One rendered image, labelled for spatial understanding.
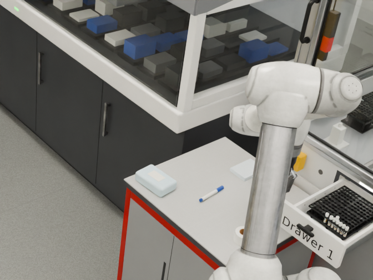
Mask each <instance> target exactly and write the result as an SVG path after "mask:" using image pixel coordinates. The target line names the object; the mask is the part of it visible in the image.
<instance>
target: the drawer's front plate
mask: <svg viewBox="0 0 373 280"><path fill-rule="evenodd" d="M284 216H285V217H287V218H288V219H289V221H290V225H289V226H288V227H287V226H285V225H288V224H289V221H288V219H286V218H285V220H284V224H285V225H284V224H283V219H284ZM298 223H300V224H301V225H302V226H306V225H310V226H311V227H312V228H313V231H312V233H313V234H314V237H312V238H310V239H309V241H308V242H307V241H306V237H305V239H303V231H302V230H301V233H300V236H299V235H297V234H296V233H295V231H296V230H298V229H297V226H296V225H297V224H298ZM292 224H293V225H295V227H294V226H293V227H292V230H291V225H292ZM280 227H281V228H283V229H284V230H286V231H287V232H288V233H290V234H291V235H292V236H293V237H295V238H296V239H297V240H299V241H300V242H301V243H303V244H304V245H306V246H307V247H308V248H310V249H311V250H312V251H313V252H315V253H316V254H317V255H319V256H320V257H321V258H323V259H324V260H326V261H327V262H328V263H330V264H331V265H332V266H333V267H335V268H338V267H340V265H341V262H342V259H343V257H344V254H345V251H346V247H347V243H345V242H344V241H343V240H341V239H340V238H339V237H337V236H336V235H334V234H333V233H331V232H330V231H329V230H327V229H326V228H325V227H323V226H322V225H320V224H319V223H317V222H316V221H315V220H313V219H312V218H311V217H309V216H308V215H307V214H305V213H304V212H302V211H301V210H299V209H298V208H297V207H295V206H294V205H293V204H291V203H290V202H288V201H287V200H285V202H284V208H283V214H282V218H281V224H280ZM298 231H299V230H298ZM312 240H315V241H316V242H317V246H316V245H315V244H313V243H312V245H313V246H314V247H316V248H314V247H313V246H312V245H311V241H312ZM319 245H321V246H323V248H322V247H320V249H319V251H318V248H319ZM329 250H332V254H331V257H330V258H331V259H332V260H331V259H329V258H328V257H329V256H330V253H331V251H329ZM327 256H328V257H327Z"/></svg>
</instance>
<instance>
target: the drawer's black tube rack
mask: <svg viewBox="0 0 373 280"><path fill-rule="evenodd" d="M347 189H348V190H347ZM336 192H337V193H336ZM332 193H333V194H332ZM353 193H354V194H353ZM329 195H331V196H329ZM326 197H327V198H326ZM323 199H324V200H323ZM362 199H363V200H364V201H363V200H362ZM321 201H322V202H321ZM317 202H318V203H317ZM363 203H364V204H363ZM312 204H316V205H314V206H316V207H317V208H319V209H320V210H322V211H323V212H325V213H326V212H327V213H329V216H333V218H336V216H339V221H340V222H342V224H345V225H346V226H348V227H349V232H347V235H346V237H344V236H343V234H344V233H343V234H340V232H337V230H334V227H333V228H331V225H330V226H328V225H327V224H328V220H327V221H326V223H324V217H323V216H321V215H320V214H318V213H317V212H315V211H314V210H313V209H310V210H308V211H307V214H308V215H309V216H310V217H311V218H313V219H315V220H316V221H318V222H319V223H321V224H322V225H323V226H325V227H326V229H329V230H331V231H332V232H333V233H335V234H336V235H337V236H339V237H340V238H341V240H345V239H347V238H348V237H349V236H351V235H353V234H354V233H356V232H358V231H359V230H360V229H362V228H364V227H365V226H367V225H368V224H370V223H372V222H373V210H372V209H373V207H372V206H373V204H372V203H371V202H369V201H368V200H366V199H365V198H364V197H362V196H360V195H359V194H357V193H356V192H354V191H353V190H351V189H350V188H348V187H347V186H345V185H344V186H342V187H340V188H339V189H337V190H335V191H333V192H331V193H330V194H328V195H326V196H325V197H322V198H320V199H319V200H317V201H316V202H314V203H312ZM369 207H370V208H369ZM340 231H341V230H340Z"/></svg>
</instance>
